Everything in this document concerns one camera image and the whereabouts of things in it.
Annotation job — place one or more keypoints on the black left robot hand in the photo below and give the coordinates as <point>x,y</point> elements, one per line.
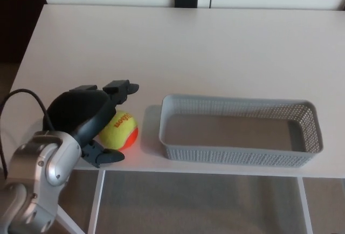
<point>78,112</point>

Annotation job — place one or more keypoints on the yellow orange tennis ball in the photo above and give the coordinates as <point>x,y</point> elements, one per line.
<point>118,130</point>

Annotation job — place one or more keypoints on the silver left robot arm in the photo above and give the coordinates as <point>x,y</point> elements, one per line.
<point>32,169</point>

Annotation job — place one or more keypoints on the grey perforated plastic basket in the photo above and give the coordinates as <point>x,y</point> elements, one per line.
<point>237,130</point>

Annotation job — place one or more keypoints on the white metal table frame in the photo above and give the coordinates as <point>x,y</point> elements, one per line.
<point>95,204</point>

